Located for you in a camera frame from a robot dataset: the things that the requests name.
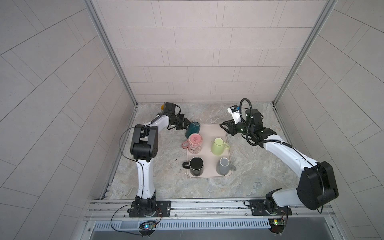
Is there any dark green mug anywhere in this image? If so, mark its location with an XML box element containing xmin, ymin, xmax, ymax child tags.
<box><xmin>185</xmin><ymin>121</ymin><xmax>201</xmax><ymax>139</ymax></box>

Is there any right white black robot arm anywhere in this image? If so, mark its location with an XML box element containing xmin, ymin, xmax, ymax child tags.
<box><xmin>220</xmin><ymin>105</ymin><xmax>339</xmax><ymax>215</ymax></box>

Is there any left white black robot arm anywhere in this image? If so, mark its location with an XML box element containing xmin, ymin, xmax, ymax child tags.
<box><xmin>129</xmin><ymin>103</ymin><xmax>191</xmax><ymax>218</ymax></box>

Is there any light green mug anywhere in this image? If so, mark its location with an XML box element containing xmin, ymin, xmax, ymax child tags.
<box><xmin>211</xmin><ymin>138</ymin><xmax>230</xmax><ymax>156</ymax></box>

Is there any pink mug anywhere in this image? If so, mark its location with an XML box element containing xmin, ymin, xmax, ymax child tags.
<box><xmin>182</xmin><ymin>134</ymin><xmax>203</xmax><ymax>154</ymax></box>

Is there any grey mug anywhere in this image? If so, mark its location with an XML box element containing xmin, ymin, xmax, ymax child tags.
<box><xmin>216</xmin><ymin>158</ymin><xmax>237</xmax><ymax>176</ymax></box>

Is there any black mug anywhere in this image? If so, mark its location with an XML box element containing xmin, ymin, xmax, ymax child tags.
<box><xmin>182</xmin><ymin>157</ymin><xmax>204</xmax><ymax>177</ymax></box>

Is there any beige rectangular tray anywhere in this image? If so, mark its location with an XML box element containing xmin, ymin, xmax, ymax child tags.
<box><xmin>186</xmin><ymin>124</ymin><xmax>234</xmax><ymax>179</ymax></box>

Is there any right controller circuit board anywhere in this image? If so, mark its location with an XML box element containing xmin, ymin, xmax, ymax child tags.
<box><xmin>268</xmin><ymin>218</ymin><xmax>286</xmax><ymax>234</ymax></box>

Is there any controller circuit board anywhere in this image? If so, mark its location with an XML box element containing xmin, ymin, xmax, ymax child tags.
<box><xmin>139</xmin><ymin>221</ymin><xmax>157</xmax><ymax>237</ymax></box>
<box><xmin>268</xmin><ymin>218</ymin><xmax>286</xmax><ymax>234</ymax></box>

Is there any left controller circuit board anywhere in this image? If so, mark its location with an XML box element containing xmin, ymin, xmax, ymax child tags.
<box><xmin>139</xmin><ymin>221</ymin><xmax>157</xmax><ymax>237</ymax></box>

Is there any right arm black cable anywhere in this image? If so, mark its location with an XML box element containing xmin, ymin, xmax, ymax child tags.
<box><xmin>238</xmin><ymin>97</ymin><xmax>326</xmax><ymax>214</ymax></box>

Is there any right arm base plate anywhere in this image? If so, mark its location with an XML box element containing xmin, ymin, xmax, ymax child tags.
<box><xmin>248</xmin><ymin>200</ymin><xmax>292</xmax><ymax>216</ymax></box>

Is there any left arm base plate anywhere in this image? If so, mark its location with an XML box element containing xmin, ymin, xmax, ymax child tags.
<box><xmin>127</xmin><ymin>200</ymin><xmax>171</xmax><ymax>218</ymax></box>

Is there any aluminium mounting rail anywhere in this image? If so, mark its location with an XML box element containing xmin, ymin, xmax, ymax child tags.
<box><xmin>80</xmin><ymin>197</ymin><xmax>336</xmax><ymax>221</ymax></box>

